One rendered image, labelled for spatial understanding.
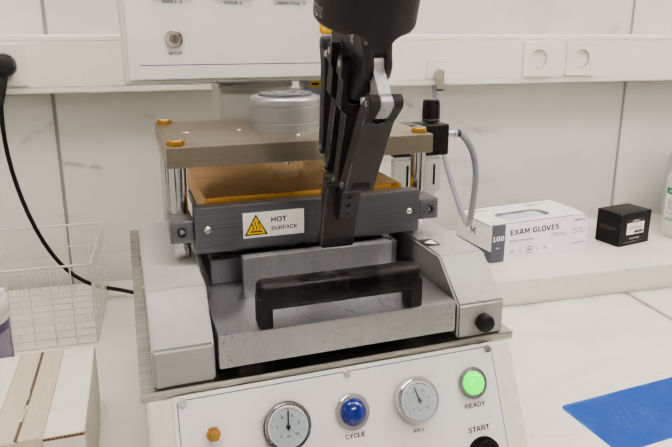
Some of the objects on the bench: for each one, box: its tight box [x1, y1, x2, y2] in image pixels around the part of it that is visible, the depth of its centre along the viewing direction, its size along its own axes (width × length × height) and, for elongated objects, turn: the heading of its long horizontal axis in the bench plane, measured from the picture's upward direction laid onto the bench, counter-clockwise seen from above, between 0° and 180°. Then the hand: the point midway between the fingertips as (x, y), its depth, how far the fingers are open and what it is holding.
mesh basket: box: [0, 222, 110, 352], centre depth 102 cm, size 22×26×13 cm
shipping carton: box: [0, 346, 101, 447], centre depth 68 cm, size 19×13×9 cm
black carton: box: [595, 203, 652, 247], centre depth 129 cm, size 6×9×7 cm
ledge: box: [450, 213, 672, 307], centre depth 131 cm, size 30×84×4 cm, turn 105°
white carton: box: [456, 199, 588, 264], centre depth 125 cm, size 12×23×7 cm, turn 112°
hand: (338, 209), depth 54 cm, fingers closed
